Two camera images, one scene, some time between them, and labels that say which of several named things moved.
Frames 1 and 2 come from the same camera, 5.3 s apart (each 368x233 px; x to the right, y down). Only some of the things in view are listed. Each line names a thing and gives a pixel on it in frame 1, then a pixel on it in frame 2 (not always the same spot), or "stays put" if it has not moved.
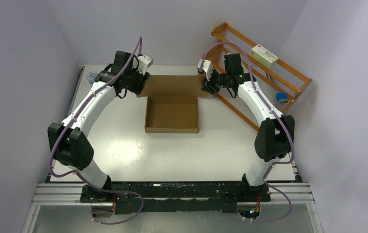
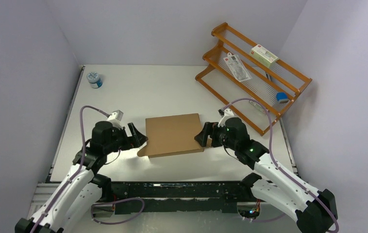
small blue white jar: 91,76 stays put
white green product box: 263,55 stays put
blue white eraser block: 282,97 stays put
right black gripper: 208,86 → 209,128
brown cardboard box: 172,104 → 172,135
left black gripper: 142,80 → 138,137
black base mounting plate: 171,197 stays put
